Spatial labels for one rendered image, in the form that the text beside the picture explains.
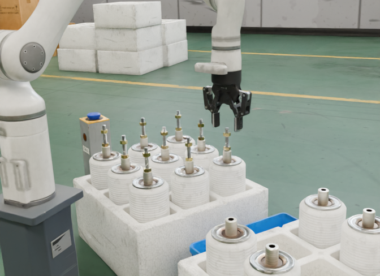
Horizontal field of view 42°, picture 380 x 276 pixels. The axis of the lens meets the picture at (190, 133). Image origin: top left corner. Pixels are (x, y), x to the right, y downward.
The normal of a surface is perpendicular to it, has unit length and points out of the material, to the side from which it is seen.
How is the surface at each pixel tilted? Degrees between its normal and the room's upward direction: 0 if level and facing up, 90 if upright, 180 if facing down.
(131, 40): 90
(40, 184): 90
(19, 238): 90
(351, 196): 0
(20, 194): 90
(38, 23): 72
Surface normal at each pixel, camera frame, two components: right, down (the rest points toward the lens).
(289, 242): -0.86, 0.18
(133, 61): -0.41, 0.28
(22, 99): 0.21, -0.85
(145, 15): 0.89, 0.11
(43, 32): 0.77, 0.04
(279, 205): -0.04, -0.95
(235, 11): 0.37, 0.53
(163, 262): 0.55, 0.23
